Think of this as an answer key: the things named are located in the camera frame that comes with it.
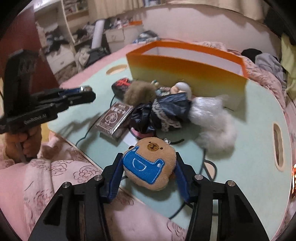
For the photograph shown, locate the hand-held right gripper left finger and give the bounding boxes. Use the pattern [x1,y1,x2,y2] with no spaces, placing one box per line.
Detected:
[27,152,124,241]

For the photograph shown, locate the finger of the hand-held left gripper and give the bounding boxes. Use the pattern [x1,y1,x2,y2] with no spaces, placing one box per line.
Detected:
[38,91,97,114]
[31,85,92,102]

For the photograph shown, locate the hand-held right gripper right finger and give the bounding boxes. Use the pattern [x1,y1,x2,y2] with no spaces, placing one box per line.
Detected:
[174,152,270,241]

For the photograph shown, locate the brown bear plush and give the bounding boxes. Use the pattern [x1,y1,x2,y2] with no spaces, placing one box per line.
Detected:
[122,137,177,192]

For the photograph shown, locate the dark card box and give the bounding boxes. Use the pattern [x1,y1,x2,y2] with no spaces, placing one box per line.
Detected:
[96,101,135,141]

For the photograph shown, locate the black block with red mark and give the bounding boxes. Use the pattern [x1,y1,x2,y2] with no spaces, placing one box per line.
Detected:
[111,77,134,100]

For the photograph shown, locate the white fluffy pom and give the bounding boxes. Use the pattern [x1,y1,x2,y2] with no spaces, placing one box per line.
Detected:
[188,94,238,156]

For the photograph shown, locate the brown fur pom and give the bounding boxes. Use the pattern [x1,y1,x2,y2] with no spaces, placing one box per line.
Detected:
[122,81,157,105]

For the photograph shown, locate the doll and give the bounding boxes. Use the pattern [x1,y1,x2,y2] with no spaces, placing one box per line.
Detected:
[128,82,193,135]

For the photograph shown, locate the small figurine keychain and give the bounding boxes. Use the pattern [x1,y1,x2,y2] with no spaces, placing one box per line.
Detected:
[151,79,171,95]

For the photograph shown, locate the orange cardboard box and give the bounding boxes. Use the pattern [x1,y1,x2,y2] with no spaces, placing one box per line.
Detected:
[126,40,249,111]

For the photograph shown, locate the person's left hand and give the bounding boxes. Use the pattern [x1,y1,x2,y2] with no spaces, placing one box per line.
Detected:
[5,126,43,163]

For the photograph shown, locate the dark red door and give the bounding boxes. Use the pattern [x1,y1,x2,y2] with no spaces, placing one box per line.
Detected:
[0,7,59,93]

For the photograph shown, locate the black bag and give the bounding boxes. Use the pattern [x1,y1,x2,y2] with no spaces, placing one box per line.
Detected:
[85,47,110,66]

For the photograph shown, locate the pink floral fleece cloth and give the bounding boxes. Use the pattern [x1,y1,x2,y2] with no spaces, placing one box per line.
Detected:
[0,134,185,241]

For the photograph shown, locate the white shelf unit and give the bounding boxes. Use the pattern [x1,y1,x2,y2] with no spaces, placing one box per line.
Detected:
[33,0,90,75]

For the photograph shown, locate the white paper roll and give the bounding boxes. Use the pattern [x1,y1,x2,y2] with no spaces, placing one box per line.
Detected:
[91,20,105,49]

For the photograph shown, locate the white drawer cabinet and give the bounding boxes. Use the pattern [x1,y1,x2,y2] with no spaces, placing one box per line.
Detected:
[105,27,144,52]

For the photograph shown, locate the beige curtain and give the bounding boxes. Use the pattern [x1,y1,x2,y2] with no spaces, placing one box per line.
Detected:
[88,0,151,21]

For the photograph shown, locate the patterned clothes pile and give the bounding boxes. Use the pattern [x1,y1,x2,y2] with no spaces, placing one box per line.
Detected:
[133,30,160,44]

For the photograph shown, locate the pink printed blanket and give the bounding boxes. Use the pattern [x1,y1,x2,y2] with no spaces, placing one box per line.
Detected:
[196,41,296,130]

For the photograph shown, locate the black clothes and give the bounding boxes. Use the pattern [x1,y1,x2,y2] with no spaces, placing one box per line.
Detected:
[242,48,263,61]

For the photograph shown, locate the grey clothes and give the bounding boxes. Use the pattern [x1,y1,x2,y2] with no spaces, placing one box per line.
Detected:
[254,53,288,93]

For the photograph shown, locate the yellow-green cloth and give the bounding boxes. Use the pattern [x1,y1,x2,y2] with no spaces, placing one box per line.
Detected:
[280,34,296,77]

